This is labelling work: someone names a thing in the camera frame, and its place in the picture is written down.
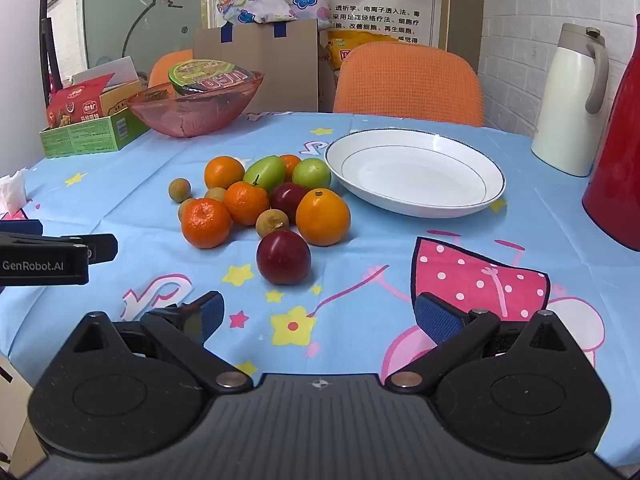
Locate orange chair back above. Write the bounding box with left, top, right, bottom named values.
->
left=332, top=42, right=485, bottom=128

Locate red snack packet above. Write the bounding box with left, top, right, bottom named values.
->
left=47, top=74, right=116, bottom=128

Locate frosted glass door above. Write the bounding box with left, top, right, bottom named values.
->
left=82, top=0, right=203, bottom=68

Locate instant noodle cup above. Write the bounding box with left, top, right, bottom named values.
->
left=168, top=60, right=251, bottom=97

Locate light wooden panel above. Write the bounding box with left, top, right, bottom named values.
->
left=0, top=355, right=48, bottom=478

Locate white paper envelope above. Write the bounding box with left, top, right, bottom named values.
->
left=72, top=56, right=140, bottom=88

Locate green plum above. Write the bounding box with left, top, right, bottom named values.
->
left=292, top=158, right=332, bottom=191
left=243, top=156, right=287, bottom=196

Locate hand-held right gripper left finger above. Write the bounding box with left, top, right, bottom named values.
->
left=67, top=291, right=253, bottom=395

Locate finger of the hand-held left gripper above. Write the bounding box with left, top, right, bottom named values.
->
left=60, top=233, right=119, bottom=264

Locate pink glass bowl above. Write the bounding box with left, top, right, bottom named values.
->
left=126, top=71, right=264, bottom=139

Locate red plum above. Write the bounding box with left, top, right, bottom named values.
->
left=256, top=230, right=312, bottom=286
left=270, top=182, right=312, bottom=226

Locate mandarin orange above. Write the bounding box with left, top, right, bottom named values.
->
left=204, top=156, right=246, bottom=191
left=181, top=198, right=233, bottom=250
left=223, top=181, right=271, bottom=227
left=279, top=154, right=302, bottom=181

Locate red thermos jug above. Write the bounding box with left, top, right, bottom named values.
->
left=581, top=50, right=640, bottom=252

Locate blue printed tablecloth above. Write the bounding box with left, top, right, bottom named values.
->
left=0, top=110, right=640, bottom=466

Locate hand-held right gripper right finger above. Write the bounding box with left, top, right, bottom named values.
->
left=385, top=291, right=576, bottom=395

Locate kiwi fruit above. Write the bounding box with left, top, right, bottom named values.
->
left=255, top=208, right=290, bottom=239

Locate tissue box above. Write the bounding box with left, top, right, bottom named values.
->
left=0, top=209, right=42, bottom=235

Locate white thermos jug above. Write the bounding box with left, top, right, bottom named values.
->
left=531, top=23, right=610, bottom=177

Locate wall poster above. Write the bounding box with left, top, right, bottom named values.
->
left=201, top=0, right=453, bottom=51

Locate yellow plastic bag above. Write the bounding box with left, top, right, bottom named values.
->
left=325, top=30, right=401, bottom=71

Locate brown cardboard box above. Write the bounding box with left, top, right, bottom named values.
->
left=192, top=19, right=341, bottom=113

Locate green cardboard box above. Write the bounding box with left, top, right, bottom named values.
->
left=40, top=80, right=151, bottom=159

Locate white tissue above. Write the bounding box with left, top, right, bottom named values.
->
left=0, top=169, right=28, bottom=216

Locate orange chair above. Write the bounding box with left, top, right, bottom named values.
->
left=332, top=42, right=485, bottom=128
left=148, top=50, right=194, bottom=88

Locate large smooth orange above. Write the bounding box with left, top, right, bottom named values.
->
left=295, top=188, right=351, bottom=247

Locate white plate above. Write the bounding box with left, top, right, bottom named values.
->
left=324, top=128, right=507, bottom=219

